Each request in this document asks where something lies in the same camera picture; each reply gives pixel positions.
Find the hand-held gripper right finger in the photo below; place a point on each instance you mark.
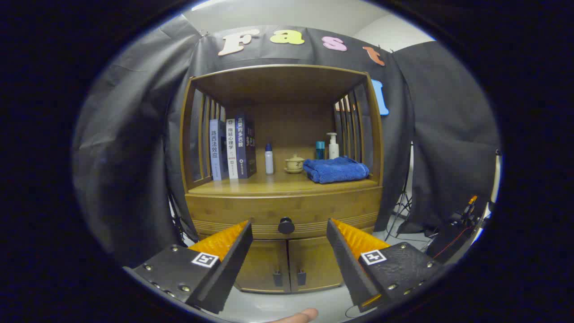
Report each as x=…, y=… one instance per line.
x=347, y=264

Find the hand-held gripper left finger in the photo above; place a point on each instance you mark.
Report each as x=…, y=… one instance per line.
x=233, y=264

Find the black round drawer knob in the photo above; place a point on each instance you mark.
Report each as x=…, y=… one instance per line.
x=286, y=225

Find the wooden cabinet door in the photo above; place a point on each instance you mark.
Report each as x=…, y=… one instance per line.
x=314, y=264
x=264, y=264

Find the wooden countertop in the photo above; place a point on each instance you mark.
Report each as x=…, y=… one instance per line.
x=278, y=181

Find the wooden cabinet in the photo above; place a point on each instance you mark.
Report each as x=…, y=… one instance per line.
x=278, y=85

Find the black light stand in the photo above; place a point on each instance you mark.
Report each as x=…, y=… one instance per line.
x=178, y=220
x=405, y=202

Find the folded blue towel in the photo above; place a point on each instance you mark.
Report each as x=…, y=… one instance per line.
x=336, y=170

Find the white bottle with blue cap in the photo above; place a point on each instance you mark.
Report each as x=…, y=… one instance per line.
x=269, y=163

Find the black equipment with orange part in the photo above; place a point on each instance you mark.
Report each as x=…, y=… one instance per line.
x=453, y=237

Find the white book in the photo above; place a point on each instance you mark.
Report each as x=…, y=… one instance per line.
x=231, y=152

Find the beige lidded teacup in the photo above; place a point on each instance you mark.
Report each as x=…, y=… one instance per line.
x=294, y=164

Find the white pump bottle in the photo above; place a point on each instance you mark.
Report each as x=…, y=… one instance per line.
x=333, y=150

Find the dark navy book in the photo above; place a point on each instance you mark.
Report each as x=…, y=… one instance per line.
x=244, y=148

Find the teal bottle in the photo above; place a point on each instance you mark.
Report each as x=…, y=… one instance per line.
x=319, y=150

